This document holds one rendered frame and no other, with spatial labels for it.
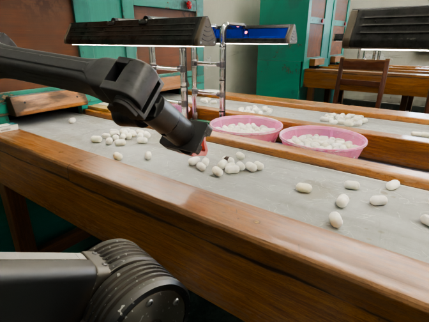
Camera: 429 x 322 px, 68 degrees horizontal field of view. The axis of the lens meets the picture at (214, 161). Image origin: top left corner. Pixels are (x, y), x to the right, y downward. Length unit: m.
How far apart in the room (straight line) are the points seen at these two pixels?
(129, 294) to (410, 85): 3.19
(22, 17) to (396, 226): 1.36
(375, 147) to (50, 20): 1.30
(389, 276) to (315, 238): 0.11
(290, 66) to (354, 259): 3.22
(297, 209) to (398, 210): 0.20
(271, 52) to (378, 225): 3.20
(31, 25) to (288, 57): 2.70
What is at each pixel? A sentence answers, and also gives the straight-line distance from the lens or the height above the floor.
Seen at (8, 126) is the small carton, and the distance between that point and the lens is 1.29.
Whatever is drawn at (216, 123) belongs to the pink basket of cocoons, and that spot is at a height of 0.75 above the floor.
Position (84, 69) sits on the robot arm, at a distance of 0.59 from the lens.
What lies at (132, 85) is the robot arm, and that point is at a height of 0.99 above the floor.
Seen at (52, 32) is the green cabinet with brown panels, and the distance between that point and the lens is 1.51.
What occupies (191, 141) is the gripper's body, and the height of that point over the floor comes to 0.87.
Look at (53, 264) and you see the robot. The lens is 0.41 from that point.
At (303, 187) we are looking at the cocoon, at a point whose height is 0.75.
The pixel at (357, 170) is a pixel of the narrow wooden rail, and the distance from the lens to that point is 0.86.
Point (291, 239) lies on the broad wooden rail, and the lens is 0.52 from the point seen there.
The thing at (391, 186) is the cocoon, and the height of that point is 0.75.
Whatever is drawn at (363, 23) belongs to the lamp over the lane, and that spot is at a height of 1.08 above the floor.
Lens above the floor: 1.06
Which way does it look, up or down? 21 degrees down
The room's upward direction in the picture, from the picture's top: straight up
